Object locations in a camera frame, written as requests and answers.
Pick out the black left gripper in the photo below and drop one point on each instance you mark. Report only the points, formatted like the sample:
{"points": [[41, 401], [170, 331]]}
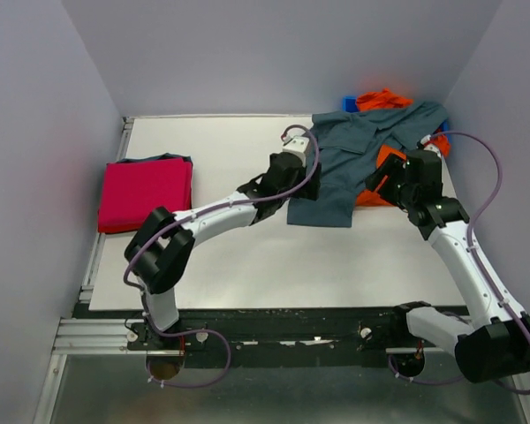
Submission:
{"points": [[310, 193]]}

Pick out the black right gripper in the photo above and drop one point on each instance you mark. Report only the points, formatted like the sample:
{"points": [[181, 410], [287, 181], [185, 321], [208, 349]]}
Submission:
{"points": [[393, 165]]}

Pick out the grey blue t shirt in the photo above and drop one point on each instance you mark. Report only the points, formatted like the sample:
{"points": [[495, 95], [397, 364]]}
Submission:
{"points": [[342, 180]]}

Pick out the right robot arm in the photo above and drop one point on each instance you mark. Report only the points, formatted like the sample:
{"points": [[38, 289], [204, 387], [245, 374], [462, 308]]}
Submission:
{"points": [[495, 343]]}

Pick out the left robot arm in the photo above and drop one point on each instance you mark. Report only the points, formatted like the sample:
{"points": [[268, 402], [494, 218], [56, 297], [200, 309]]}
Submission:
{"points": [[159, 251]]}

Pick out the blue plastic bin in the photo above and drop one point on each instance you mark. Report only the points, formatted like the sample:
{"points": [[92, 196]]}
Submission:
{"points": [[349, 102]]}

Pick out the folded pink t shirt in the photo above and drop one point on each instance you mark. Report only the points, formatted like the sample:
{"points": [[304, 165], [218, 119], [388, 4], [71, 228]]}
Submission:
{"points": [[143, 194]]}

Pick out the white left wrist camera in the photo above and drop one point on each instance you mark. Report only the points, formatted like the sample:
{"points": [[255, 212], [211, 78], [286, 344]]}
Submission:
{"points": [[296, 145]]}

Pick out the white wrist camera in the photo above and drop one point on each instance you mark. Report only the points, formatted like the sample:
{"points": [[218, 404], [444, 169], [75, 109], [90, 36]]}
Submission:
{"points": [[296, 145], [427, 143]]}

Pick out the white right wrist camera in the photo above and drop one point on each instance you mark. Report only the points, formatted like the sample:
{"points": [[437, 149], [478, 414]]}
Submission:
{"points": [[427, 143]]}

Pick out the aluminium frame profile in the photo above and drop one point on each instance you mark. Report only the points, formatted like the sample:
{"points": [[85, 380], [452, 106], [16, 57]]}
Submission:
{"points": [[83, 336]]}

